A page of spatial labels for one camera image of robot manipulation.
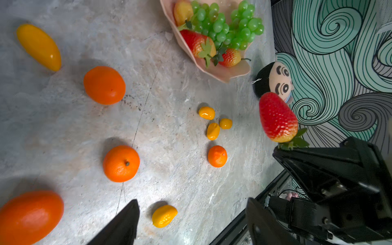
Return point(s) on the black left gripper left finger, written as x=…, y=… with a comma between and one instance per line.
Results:
x=122, y=230

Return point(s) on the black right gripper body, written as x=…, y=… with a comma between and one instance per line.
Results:
x=348, y=192

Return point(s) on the yellow kumquat cluster right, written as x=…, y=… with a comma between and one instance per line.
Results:
x=226, y=123

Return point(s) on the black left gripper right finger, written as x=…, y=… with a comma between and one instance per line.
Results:
x=263, y=227

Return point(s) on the yellow kumquat far left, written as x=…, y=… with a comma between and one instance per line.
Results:
x=40, y=46

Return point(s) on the yellow kumquat cluster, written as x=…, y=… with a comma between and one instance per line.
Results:
x=207, y=113
x=213, y=131
x=226, y=123

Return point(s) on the strawberry pair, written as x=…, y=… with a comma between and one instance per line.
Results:
x=201, y=46
x=280, y=124

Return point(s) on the boy plush doll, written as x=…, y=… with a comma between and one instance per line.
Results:
x=275, y=78

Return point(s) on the orange tangerine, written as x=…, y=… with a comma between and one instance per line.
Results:
x=30, y=217
x=217, y=156
x=121, y=164
x=104, y=85

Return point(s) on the pink plush toy right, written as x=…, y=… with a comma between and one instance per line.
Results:
x=290, y=195

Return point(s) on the green grape bunch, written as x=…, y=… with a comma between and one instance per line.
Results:
x=236, y=31

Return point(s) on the pink scalloped fruit bowl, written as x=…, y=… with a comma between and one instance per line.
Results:
x=219, y=72

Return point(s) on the yellow kumquat cluster left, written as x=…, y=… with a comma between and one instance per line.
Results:
x=213, y=131

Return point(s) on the yellow kumquat front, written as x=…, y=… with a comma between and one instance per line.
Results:
x=164, y=215

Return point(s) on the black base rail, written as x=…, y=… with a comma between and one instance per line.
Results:
x=237, y=232

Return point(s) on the yellow kumquat upper cluster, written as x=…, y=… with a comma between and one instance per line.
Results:
x=207, y=113

